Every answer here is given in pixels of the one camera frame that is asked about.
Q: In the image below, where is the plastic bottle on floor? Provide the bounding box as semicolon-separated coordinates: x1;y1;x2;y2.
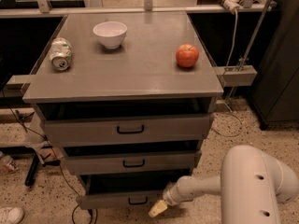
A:
0;151;17;172

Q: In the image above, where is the grey top drawer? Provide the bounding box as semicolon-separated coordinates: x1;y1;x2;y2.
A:
44;114;213;147

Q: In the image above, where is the white ceramic bowl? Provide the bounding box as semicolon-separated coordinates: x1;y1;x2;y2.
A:
93;21;127;49

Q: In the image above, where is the white power strip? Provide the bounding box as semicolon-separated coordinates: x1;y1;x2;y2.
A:
210;0;243;15

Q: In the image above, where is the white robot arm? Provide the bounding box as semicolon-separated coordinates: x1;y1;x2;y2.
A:
149;146;299;224

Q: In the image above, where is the dark cabinet at right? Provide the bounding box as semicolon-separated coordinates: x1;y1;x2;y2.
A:
249;0;299;130

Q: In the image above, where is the grey drawer cabinet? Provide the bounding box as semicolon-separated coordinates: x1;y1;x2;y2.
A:
21;10;224;189

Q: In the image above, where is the grey metal side bracket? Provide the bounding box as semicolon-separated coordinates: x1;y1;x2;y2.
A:
214;65;257;88

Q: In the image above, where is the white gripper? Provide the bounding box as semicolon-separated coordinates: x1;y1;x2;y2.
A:
149;180;188;217

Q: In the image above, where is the black floor cable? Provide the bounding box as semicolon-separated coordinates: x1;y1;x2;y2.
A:
0;91;99;224

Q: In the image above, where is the red apple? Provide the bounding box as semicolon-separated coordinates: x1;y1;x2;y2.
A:
176;44;199;68

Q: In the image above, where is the grey drawer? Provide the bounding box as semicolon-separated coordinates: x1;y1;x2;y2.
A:
76;171;188;211
65;150;201;175
44;114;213;147

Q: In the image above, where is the metal diagonal rod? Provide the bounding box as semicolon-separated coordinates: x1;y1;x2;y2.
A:
235;0;272;71

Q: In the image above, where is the grey bottom drawer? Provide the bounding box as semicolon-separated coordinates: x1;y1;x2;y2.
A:
76;171;188;211

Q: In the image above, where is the crushed silver soda can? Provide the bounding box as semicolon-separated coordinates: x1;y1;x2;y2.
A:
50;37;72;71

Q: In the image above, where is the black clamp tool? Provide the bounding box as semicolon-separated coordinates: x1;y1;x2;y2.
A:
25;146;61;187

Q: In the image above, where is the white sneaker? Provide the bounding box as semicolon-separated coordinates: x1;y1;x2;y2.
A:
0;207;24;224

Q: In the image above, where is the white power cable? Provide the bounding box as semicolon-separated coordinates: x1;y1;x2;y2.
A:
210;8;244;138

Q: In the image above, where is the grey middle drawer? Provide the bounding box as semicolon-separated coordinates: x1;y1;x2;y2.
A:
65;150;201;175

